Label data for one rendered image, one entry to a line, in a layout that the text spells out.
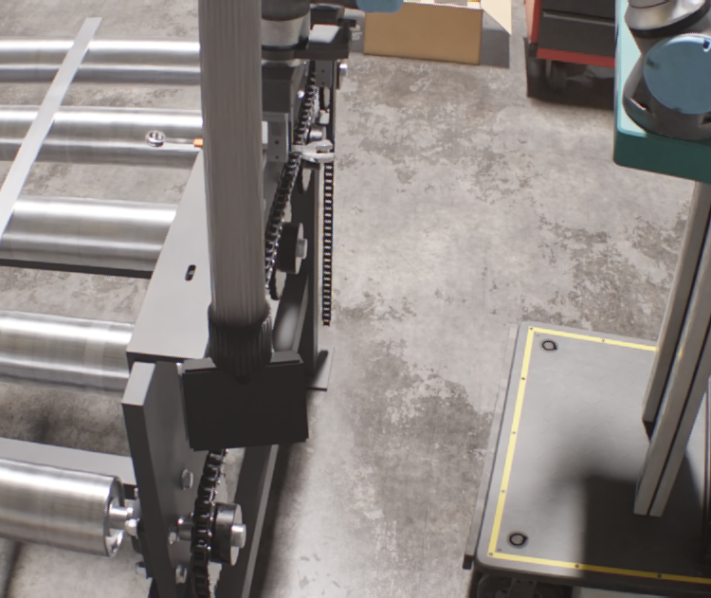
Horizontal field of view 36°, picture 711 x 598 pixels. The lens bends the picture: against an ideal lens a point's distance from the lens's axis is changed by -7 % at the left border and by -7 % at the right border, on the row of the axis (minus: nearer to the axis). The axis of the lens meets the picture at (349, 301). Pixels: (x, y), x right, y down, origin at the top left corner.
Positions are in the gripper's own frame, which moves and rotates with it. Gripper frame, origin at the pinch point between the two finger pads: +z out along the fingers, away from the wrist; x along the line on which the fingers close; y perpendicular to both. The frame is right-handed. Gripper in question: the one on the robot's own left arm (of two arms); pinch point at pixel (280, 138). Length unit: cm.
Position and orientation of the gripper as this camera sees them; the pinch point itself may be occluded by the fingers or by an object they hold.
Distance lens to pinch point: 157.7
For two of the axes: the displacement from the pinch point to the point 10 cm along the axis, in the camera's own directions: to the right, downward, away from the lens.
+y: -9.9, -0.9, 0.7
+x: -1.1, 6.5, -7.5
